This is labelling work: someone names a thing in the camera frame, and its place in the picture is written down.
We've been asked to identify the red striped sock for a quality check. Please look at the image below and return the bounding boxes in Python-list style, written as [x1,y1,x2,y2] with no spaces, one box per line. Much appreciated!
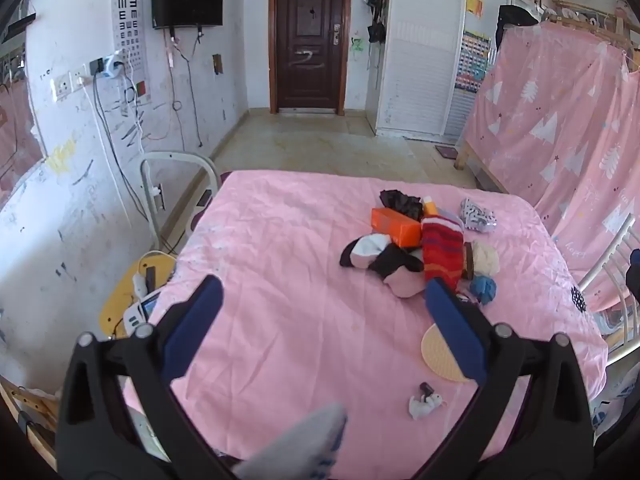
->
[421,215,464,295]

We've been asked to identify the pink tree print curtain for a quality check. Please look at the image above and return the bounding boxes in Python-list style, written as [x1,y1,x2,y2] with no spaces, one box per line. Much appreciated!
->
[460,21,640,312]

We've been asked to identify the eye chart poster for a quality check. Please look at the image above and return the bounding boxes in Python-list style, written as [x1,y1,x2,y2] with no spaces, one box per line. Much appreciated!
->
[112,0,152,107]

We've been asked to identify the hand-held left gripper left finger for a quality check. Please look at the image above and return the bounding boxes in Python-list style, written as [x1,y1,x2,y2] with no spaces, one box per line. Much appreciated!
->
[55,275,224,480]

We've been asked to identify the hanging dark bags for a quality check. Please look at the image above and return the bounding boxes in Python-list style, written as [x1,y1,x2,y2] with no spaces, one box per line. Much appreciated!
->
[363,0,391,45]

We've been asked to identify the pink bed sheet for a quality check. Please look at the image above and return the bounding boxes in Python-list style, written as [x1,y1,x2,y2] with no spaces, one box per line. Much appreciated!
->
[122,170,608,463]

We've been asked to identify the black jacket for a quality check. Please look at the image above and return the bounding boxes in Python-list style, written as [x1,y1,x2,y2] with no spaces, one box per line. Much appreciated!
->
[494,4,540,52]

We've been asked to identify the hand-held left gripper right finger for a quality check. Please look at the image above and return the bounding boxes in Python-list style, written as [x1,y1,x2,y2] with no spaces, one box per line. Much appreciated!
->
[415,277,596,480]

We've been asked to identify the wooden rack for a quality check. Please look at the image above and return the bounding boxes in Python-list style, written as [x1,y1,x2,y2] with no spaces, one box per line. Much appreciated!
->
[0,374,59,468]

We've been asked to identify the wooden bed frame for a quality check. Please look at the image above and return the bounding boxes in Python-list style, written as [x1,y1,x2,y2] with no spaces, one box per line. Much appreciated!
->
[453,138,511,194]

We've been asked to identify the white slatted metal chair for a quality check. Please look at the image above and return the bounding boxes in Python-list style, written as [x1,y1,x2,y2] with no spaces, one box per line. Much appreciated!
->
[579,214,640,311]

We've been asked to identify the television cable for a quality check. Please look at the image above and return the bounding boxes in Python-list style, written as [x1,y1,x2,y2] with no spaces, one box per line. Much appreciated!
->
[166,25,204,149]

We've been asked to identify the orange box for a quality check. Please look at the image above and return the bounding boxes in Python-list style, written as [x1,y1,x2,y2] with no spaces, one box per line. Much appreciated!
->
[371,207,422,248]

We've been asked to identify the white louvered wardrobe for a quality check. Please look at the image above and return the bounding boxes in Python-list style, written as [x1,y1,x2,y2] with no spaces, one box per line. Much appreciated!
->
[376,0,469,142]

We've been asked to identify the small white toy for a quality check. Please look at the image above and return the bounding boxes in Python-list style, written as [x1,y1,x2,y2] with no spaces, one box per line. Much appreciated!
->
[408,382,444,419]

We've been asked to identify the black white pink sock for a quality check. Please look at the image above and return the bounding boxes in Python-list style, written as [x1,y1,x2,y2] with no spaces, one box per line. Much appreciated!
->
[340,233,426,299]

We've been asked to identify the black plastic bag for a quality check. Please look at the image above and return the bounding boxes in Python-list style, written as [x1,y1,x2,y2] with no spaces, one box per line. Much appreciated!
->
[379,189,424,222]

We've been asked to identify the colourful wall chart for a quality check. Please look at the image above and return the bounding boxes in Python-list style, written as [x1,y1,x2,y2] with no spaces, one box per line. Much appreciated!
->
[455,30,491,95]

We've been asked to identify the black power cable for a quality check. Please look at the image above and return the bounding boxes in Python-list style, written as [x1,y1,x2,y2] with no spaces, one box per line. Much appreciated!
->
[91,74,166,253]

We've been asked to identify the white plug charger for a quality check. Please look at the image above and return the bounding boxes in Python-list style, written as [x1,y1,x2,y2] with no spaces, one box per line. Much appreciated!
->
[90,49,130,82]

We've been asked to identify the beige round silicone mat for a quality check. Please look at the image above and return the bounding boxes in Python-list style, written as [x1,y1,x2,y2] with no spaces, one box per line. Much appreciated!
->
[420,323,474,384]

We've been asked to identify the yellow plastic stool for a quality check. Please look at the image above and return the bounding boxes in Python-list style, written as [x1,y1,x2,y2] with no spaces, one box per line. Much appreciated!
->
[99,252,177,339]

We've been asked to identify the white blue handheld device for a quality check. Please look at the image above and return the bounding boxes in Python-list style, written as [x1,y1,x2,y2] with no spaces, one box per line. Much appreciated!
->
[123,295,161,334]

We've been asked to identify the blue small sock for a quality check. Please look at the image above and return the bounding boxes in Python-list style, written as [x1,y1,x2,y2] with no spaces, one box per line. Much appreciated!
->
[470,275,498,306]

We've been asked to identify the brown wooden door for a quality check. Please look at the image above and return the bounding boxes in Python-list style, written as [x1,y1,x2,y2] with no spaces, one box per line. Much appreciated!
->
[268,0,353,115]

